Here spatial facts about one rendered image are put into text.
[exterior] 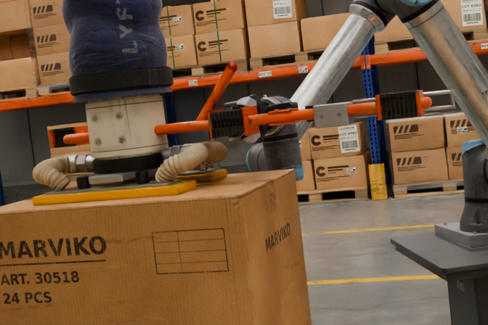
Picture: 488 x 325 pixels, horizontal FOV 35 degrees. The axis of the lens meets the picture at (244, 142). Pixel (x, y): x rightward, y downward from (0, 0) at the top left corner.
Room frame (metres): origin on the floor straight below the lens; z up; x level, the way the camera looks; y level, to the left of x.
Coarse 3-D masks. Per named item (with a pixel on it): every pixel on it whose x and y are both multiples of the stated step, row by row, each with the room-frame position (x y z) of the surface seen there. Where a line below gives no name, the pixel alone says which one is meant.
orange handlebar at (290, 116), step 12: (288, 108) 1.58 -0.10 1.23; (348, 108) 1.52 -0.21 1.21; (360, 108) 1.51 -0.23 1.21; (372, 108) 1.50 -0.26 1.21; (204, 120) 1.62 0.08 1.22; (252, 120) 1.58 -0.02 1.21; (264, 120) 1.57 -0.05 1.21; (276, 120) 1.57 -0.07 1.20; (288, 120) 1.56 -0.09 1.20; (300, 120) 1.56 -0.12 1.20; (84, 132) 2.03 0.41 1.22; (156, 132) 1.65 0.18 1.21; (168, 132) 1.65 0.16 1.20; (180, 132) 1.64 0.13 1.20
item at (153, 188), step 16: (80, 176) 1.65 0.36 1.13; (144, 176) 1.58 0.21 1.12; (48, 192) 1.63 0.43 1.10; (64, 192) 1.62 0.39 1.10; (80, 192) 1.61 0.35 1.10; (96, 192) 1.58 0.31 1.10; (112, 192) 1.56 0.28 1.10; (128, 192) 1.55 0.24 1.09; (144, 192) 1.54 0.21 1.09; (160, 192) 1.53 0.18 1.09; (176, 192) 1.52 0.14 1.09
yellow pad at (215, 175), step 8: (208, 168) 1.79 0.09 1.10; (152, 176) 1.76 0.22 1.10; (176, 176) 1.73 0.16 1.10; (184, 176) 1.72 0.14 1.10; (192, 176) 1.71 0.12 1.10; (200, 176) 1.71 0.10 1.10; (208, 176) 1.70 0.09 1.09; (216, 176) 1.72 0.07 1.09; (224, 176) 1.77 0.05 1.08; (96, 184) 1.79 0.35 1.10; (104, 184) 1.78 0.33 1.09
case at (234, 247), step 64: (192, 192) 1.54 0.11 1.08; (256, 192) 1.51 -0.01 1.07; (0, 256) 1.59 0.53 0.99; (64, 256) 1.54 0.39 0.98; (128, 256) 1.50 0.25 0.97; (192, 256) 1.46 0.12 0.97; (256, 256) 1.46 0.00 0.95; (0, 320) 1.60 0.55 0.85; (64, 320) 1.55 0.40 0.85; (128, 320) 1.50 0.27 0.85; (192, 320) 1.46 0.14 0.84; (256, 320) 1.42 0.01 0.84
